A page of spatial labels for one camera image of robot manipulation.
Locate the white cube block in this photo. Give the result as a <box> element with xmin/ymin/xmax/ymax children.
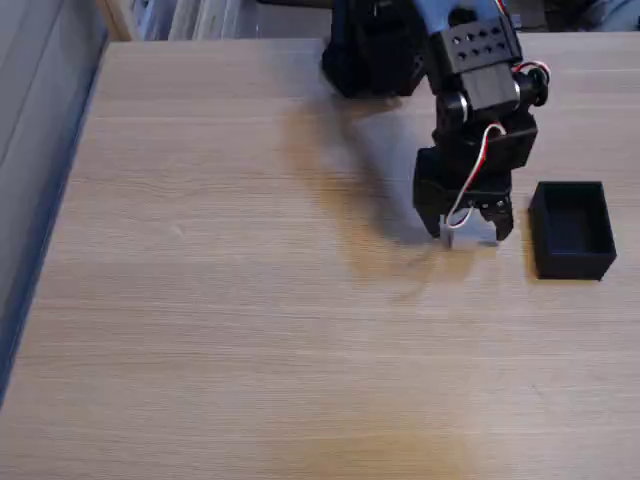
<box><xmin>439</xmin><ymin>209</ymin><xmax>500</xmax><ymax>250</ymax></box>

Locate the black open box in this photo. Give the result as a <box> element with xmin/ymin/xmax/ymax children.
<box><xmin>527</xmin><ymin>180</ymin><xmax>618</xmax><ymax>281</ymax></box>

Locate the pale hanging cloth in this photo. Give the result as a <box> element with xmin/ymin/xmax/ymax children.
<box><xmin>133</xmin><ymin>0</ymin><xmax>261</xmax><ymax>42</ymax></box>

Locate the light wooden beam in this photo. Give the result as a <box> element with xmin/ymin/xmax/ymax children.
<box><xmin>96</xmin><ymin>0</ymin><xmax>134</xmax><ymax>43</ymax></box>

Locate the white and red servo cable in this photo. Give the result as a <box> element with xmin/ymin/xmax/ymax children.
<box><xmin>445</xmin><ymin>122</ymin><xmax>507</xmax><ymax>232</ymax></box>

